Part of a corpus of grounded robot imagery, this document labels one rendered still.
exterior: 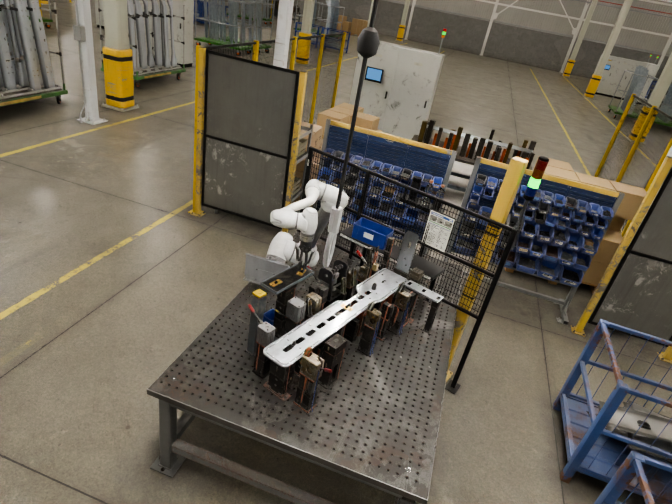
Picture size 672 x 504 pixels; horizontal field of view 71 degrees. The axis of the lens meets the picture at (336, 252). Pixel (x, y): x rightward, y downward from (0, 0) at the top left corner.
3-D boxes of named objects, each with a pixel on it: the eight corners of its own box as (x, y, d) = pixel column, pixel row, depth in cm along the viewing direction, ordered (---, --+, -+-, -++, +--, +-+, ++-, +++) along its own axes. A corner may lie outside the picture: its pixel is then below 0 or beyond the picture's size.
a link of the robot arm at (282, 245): (265, 256, 380) (274, 231, 385) (286, 264, 383) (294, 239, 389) (267, 252, 364) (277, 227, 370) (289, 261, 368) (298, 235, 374)
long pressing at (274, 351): (288, 372, 253) (288, 370, 252) (258, 351, 263) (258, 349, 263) (409, 280, 356) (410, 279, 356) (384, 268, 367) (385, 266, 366)
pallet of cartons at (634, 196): (588, 268, 661) (634, 178, 595) (601, 297, 592) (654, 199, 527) (502, 244, 680) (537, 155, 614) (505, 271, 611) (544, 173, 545)
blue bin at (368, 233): (383, 250, 383) (386, 236, 376) (350, 236, 394) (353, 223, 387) (391, 243, 396) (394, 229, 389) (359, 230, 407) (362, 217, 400)
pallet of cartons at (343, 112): (353, 189, 767) (366, 126, 716) (308, 176, 786) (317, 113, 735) (374, 170, 869) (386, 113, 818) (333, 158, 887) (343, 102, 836)
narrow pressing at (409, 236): (407, 274, 362) (419, 235, 346) (395, 267, 368) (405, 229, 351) (408, 273, 363) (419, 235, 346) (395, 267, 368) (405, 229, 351)
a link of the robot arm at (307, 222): (316, 228, 300) (295, 225, 299) (320, 206, 292) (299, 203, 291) (315, 236, 290) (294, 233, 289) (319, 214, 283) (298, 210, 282)
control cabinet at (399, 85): (342, 140, 1002) (364, 13, 883) (349, 134, 1048) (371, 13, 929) (415, 159, 972) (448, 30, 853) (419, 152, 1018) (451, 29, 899)
